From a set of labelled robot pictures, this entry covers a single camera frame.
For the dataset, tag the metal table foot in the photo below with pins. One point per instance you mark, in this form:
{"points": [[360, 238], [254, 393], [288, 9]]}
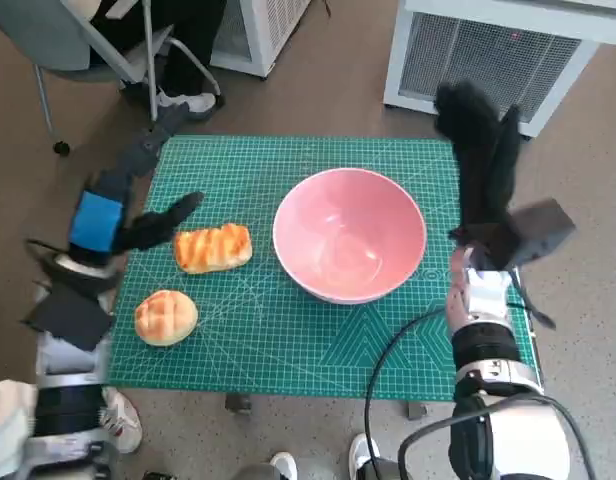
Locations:
{"points": [[238, 403], [417, 410]]}

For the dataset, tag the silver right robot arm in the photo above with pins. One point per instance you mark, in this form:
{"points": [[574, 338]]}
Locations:
{"points": [[483, 300]]}

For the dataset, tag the green cutting mat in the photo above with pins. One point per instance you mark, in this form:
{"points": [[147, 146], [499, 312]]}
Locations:
{"points": [[268, 350]]}

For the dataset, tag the long striped toy bread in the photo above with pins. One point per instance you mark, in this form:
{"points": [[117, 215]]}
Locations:
{"points": [[213, 247]]}

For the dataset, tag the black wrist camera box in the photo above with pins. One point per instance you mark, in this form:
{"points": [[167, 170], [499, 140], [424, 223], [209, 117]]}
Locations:
{"points": [[543, 225], [68, 315]]}

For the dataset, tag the seated person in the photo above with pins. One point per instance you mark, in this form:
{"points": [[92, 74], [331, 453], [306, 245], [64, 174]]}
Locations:
{"points": [[188, 50]]}

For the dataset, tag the small white grilled cabinet unit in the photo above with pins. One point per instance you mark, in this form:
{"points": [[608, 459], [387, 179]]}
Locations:
{"points": [[283, 25]]}

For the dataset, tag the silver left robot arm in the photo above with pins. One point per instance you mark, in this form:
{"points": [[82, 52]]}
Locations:
{"points": [[68, 370]]}

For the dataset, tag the round scored toy bread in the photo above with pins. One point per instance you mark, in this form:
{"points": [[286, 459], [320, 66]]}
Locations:
{"points": [[165, 317]]}

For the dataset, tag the bare black left hand blue tape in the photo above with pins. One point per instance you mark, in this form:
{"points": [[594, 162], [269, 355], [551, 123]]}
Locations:
{"points": [[95, 222]]}

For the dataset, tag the person in light cloth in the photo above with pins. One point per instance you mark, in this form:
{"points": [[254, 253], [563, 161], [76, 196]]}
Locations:
{"points": [[3, 425]]}

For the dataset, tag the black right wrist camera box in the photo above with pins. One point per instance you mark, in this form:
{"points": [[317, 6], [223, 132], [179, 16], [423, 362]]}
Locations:
{"points": [[543, 225]]}

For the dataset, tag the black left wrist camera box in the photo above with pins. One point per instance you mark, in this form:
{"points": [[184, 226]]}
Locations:
{"points": [[68, 315]]}

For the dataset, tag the pink bowl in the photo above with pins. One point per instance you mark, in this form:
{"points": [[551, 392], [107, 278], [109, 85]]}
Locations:
{"points": [[348, 235]]}

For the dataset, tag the person in grey trousers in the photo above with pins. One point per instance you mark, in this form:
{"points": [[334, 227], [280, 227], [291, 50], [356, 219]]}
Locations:
{"points": [[283, 467]]}

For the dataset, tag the large white grilled cabinet unit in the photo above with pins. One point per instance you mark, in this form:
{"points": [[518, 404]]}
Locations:
{"points": [[488, 55]]}

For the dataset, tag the grey office chair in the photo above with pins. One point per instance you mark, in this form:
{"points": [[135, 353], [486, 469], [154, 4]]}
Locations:
{"points": [[33, 35]]}

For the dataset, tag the black knitted gloved right hand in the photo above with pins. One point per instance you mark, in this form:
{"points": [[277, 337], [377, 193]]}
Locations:
{"points": [[483, 180]]}

